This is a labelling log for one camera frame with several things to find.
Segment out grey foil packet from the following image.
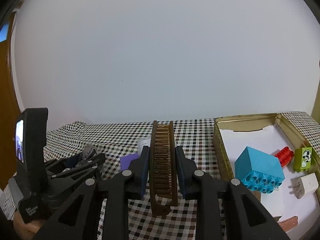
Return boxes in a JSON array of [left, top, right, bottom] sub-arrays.
[[81, 144, 97, 161]]

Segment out purple cube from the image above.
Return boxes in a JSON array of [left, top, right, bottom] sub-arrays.
[[120, 153, 139, 171]]

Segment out blue toy brick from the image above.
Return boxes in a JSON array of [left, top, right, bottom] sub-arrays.
[[234, 146, 285, 194]]

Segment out pink card deck box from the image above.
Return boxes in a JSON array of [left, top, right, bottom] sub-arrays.
[[278, 216, 298, 232]]

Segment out brown folding comb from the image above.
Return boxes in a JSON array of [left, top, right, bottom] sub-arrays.
[[149, 120, 178, 216]]

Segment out red toy brick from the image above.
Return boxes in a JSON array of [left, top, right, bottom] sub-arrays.
[[274, 146, 295, 168]]

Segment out white power adapter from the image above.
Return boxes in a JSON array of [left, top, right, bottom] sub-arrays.
[[291, 173, 319, 199]]

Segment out green soccer toy cube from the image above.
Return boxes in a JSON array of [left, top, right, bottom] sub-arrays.
[[293, 147, 312, 172]]

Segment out person left hand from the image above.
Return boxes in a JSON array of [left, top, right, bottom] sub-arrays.
[[13, 211, 46, 240]]

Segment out checkered tablecloth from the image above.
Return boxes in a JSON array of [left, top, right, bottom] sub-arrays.
[[0, 111, 320, 240]]

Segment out brown wooden door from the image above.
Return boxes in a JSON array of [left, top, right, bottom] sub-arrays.
[[0, 12, 21, 190]]

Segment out gold metal tin box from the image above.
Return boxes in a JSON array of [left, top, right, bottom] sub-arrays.
[[213, 113, 319, 239]]

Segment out white paper liner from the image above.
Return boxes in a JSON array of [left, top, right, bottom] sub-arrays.
[[220, 124, 319, 239]]

